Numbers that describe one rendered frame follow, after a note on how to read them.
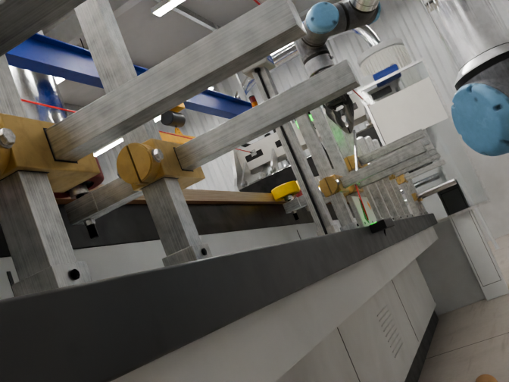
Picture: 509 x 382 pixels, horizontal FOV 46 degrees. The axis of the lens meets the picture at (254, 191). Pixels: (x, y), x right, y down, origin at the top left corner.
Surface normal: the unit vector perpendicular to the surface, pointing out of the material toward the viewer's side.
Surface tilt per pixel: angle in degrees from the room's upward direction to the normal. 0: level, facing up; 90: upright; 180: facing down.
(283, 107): 90
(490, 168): 90
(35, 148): 90
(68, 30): 90
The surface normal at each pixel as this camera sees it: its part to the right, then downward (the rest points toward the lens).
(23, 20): 0.37, 0.91
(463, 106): -0.88, 0.40
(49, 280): -0.35, -0.02
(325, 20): 0.09, -0.21
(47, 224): 0.86, -0.40
